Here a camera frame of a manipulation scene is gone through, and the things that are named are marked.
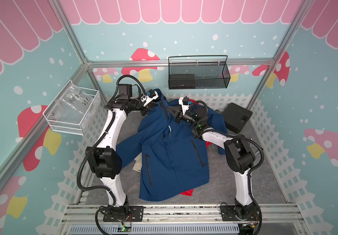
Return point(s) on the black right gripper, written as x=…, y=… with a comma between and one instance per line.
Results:
x=177, y=115

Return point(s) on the red jacket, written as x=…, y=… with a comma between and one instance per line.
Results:
x=187, y=193

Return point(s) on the blue jacket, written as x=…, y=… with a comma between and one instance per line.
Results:
x=173, y=161

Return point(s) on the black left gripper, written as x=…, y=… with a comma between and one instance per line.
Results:
x=146, y=107

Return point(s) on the black box in basket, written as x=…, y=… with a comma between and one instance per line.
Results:
x=181, y=81

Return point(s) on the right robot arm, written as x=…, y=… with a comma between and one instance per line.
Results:
x=243, y=156

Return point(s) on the horizontal aluminium frame bar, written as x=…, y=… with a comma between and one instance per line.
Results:
x=166, y=63

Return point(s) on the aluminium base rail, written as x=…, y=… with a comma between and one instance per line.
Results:
x=185, y=219

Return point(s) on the black plastic tool case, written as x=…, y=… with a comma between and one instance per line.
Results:
x=236, y=117

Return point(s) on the black wire mesh basket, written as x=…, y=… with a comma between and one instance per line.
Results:
x=207, y=75

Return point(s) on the beige jacket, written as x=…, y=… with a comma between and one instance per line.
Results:
x=138, y=163

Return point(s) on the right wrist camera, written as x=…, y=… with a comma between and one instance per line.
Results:
x=184, y=102

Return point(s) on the aluminium frame post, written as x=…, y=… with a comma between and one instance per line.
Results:
x=84, y=62

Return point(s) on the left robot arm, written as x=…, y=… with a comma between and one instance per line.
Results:
x=102, y=157

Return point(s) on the clear plastic bag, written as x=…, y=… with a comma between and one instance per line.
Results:
x=75, y=102

